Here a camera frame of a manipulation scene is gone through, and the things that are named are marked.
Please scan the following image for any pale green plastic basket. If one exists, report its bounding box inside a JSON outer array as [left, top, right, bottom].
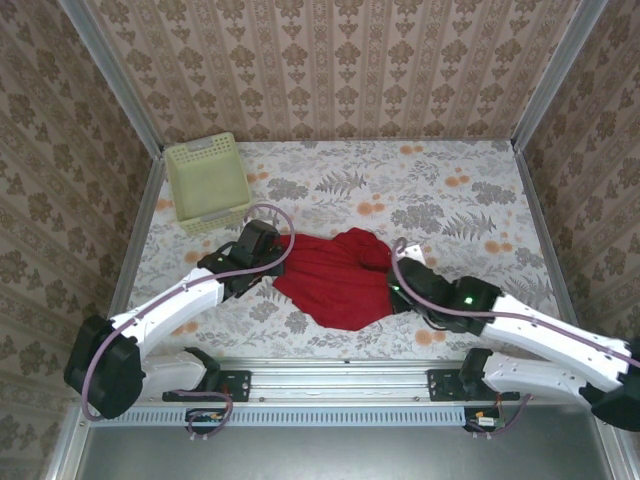
[[164, 131, 256, 237]]

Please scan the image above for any red t-shirt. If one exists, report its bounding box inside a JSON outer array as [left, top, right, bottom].
[[272, 227, 396, 332]]

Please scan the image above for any small circuit board with connector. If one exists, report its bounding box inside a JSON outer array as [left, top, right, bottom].
[[464, 407, 504, 432], [185, 407, 225, 434]]

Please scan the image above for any floral patterned table cover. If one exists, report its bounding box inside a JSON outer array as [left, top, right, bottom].
[[114, 139, 574, 361]]

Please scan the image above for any grey metal sheet panel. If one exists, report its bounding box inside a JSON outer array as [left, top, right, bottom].
[[74, 423, 614, 480]]

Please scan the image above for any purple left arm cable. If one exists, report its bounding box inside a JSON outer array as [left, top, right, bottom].
[[79, 203, 296, 442]]

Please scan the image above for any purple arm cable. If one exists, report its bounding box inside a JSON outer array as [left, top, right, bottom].
[[391, 237, 640, 441], [79, 203, 296, 442]]

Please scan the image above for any aluminium table side rail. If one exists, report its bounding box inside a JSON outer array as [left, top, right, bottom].
[[512, 148, 594, 364], [94, 149, 169, 366]]

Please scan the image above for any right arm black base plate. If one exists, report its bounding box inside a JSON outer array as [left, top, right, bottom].
[[427, 368, 521, 403]]

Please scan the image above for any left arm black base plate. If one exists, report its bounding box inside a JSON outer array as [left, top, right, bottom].
[[162, 368, 252, 403]]

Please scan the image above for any long aluminium mounting rail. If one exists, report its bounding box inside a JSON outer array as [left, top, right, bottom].
[[73, 355, 615, 405]]

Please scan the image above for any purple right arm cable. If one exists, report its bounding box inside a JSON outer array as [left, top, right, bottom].
[[391, 237, 640, 441]]

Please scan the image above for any grey slotted cable duct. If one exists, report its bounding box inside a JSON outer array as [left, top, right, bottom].
[[91, 405, 469, 427]]

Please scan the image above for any aluminium corner post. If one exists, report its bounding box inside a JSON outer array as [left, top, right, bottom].
[[510, 0, 610, 154], [57, 0, 166, 156]]

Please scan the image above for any aluminium frame bar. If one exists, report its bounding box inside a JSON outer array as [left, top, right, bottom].
[[45, 399, 94, 480], [594, 427, 637, 480]]

